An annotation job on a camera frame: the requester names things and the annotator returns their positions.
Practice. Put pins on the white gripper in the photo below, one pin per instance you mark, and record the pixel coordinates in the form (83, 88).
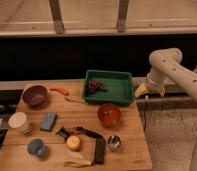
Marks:
(154, 85)

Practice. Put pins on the blue sponge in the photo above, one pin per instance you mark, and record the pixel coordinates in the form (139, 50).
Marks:
(48, 121)

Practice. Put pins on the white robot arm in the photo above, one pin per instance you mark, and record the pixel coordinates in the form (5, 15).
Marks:
(165, 63)

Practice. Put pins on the small metal cup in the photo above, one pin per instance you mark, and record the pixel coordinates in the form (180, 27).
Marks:
(114, 142)

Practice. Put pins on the blue plastic cup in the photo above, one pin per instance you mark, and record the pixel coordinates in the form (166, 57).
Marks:
(36, 147)

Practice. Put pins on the white paper cup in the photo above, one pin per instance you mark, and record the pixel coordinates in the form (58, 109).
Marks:
(20, 122)

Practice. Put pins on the green plastic tray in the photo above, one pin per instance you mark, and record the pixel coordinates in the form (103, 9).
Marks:
(117, 87)

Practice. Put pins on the red-orange bowl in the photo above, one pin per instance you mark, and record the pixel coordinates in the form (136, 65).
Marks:
(109, 114)

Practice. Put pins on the dark grape bunch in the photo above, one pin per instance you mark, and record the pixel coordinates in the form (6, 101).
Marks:
(95, 85)

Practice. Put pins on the orange carrot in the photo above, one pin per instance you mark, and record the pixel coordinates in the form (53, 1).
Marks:
(61, 90)

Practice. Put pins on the orange fruit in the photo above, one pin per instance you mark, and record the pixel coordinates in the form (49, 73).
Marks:
(73, 143)

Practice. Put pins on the yellow banana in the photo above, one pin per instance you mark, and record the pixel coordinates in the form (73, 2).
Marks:
(77, 160)

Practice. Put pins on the purple bowl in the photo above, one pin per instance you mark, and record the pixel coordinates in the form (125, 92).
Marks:
(34, 95)

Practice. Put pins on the black strap tool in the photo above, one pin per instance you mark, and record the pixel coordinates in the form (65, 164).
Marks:
(65, 134)

